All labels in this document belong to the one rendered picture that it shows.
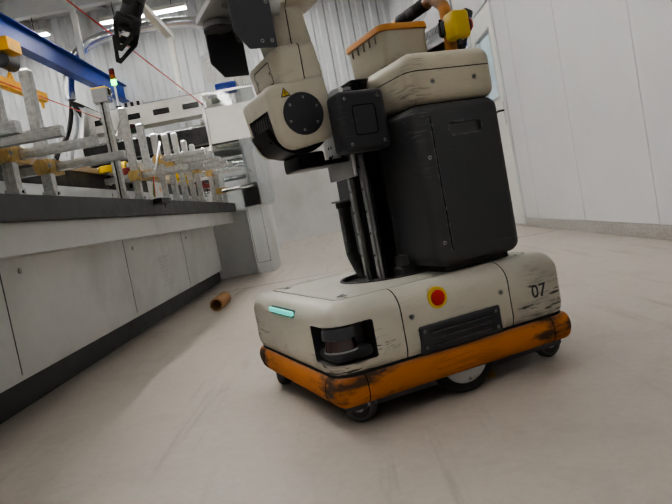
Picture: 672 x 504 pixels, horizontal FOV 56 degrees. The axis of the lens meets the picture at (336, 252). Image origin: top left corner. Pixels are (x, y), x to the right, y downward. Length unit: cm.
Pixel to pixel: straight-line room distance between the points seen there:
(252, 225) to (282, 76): 452
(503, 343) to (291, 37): 91
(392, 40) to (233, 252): 468
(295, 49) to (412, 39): 33
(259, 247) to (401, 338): 468
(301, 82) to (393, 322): 62
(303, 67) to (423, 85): 30
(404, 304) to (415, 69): 55
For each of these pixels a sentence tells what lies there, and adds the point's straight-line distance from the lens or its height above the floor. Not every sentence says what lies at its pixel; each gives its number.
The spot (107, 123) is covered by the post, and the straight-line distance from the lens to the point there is 314.
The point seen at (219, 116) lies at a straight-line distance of 613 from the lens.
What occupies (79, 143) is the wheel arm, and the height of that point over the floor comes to 83.
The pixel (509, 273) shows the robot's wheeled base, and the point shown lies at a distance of 160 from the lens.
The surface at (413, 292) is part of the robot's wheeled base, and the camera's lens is 146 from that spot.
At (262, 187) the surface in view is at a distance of 602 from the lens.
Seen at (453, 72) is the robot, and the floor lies 75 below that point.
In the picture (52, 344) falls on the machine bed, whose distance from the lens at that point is 268.
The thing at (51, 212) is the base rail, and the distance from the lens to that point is 229.
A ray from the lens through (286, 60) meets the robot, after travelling 160.
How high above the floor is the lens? 49
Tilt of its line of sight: 4 degrees down
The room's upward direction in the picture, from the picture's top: 11 degrees counter-clockwise
